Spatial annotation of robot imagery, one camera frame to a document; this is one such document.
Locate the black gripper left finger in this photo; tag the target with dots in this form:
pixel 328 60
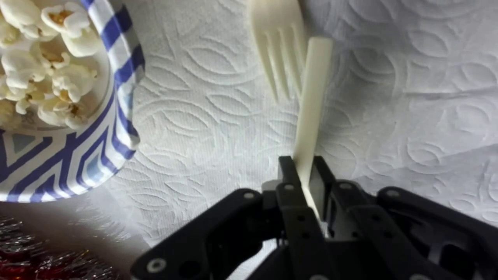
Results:
pixel 290 219

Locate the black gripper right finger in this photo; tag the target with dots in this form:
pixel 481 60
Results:
pixel 358 228

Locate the white embossed paper towel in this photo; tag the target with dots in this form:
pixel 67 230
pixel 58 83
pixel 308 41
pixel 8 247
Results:
pixel 207 130

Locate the cream plastic fork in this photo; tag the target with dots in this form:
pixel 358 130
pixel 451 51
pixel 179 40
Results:
pixel 272 26

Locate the white cup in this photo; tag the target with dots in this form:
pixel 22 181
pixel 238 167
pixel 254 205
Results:
pixel 67 166

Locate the red tinsel garland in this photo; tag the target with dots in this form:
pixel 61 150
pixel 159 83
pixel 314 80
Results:
pixel 41 259

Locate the white popcorn pile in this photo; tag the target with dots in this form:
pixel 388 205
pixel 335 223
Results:
pixel 47 68

